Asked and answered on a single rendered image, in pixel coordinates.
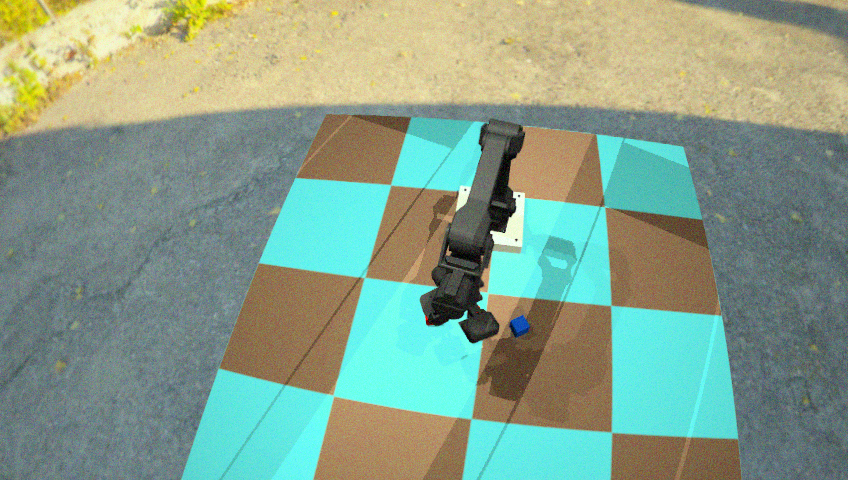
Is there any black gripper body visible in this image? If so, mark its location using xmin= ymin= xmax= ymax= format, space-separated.
xmin=431 ymin=266 xmax=499 ymax=344

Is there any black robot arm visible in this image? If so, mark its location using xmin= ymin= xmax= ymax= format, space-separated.
xmin=419 ymin=118 xmax=525 ymax=326

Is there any blue cube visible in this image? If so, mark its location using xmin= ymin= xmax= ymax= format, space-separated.
xmin=509 ymin=315 xmax=530 ymax=338

